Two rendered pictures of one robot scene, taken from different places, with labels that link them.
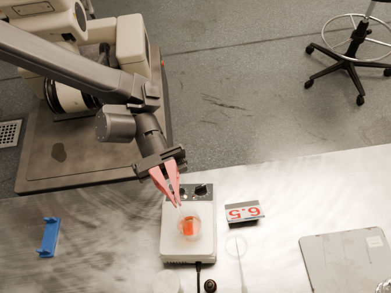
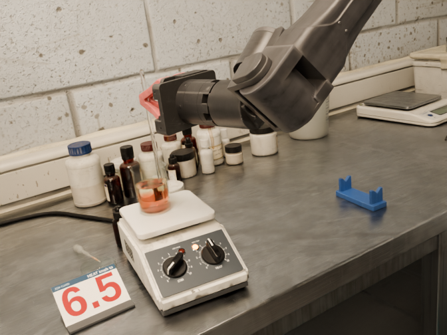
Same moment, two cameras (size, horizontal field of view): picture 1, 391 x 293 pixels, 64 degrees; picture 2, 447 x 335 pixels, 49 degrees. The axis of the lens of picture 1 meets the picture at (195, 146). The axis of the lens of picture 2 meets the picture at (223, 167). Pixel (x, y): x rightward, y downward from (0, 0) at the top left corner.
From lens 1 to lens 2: 97 cm
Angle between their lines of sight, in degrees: 98
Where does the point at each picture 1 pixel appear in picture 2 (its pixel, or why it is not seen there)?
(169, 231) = (187, 201)
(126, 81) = (287, 36)
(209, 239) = (128, 213)
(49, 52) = not seen: outside the picture
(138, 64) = not seen: outside the picture
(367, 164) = not seen: outside the picture
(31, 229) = (394, 195)
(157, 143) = (195, 82)
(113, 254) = (267, 218)
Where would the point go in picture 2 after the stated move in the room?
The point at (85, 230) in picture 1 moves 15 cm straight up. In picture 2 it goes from (326, 217) to (321, 134)
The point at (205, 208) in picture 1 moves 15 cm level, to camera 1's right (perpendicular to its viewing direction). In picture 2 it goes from (148, 227) to (40, 267)
